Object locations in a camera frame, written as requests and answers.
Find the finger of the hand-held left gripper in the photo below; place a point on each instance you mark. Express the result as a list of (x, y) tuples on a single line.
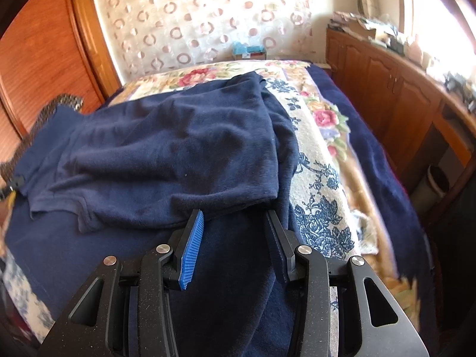
[(16, 184)]

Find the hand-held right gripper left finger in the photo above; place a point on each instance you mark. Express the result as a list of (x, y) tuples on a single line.
[(190, 247)]

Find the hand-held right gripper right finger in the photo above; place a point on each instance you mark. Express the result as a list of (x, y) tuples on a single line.
[(279, 247)]

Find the navy printed t-shirt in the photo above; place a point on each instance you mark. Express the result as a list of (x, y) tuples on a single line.
[(167, 145)]

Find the blue floral bed sheet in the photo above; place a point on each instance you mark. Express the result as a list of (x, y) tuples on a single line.
[(323, 223)]

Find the navy blanket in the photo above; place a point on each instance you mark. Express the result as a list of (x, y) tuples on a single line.
[(368, 163)]

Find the rose floral blanket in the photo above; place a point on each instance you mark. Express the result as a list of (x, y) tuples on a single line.
[(325, 117)]

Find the white waste bin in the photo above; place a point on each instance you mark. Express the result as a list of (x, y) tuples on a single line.
[(431, 186)]

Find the wooden cabinet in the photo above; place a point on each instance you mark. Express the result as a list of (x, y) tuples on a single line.
[(390, 89)]

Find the cardboard box with blue packets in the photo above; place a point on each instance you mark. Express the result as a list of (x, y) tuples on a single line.
[(249, 51)]

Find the open cardboard box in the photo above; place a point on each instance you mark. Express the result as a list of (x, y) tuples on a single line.
[(362, 26)]

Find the wooden framed window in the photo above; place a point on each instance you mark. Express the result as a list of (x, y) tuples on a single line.
[(438, 11)]

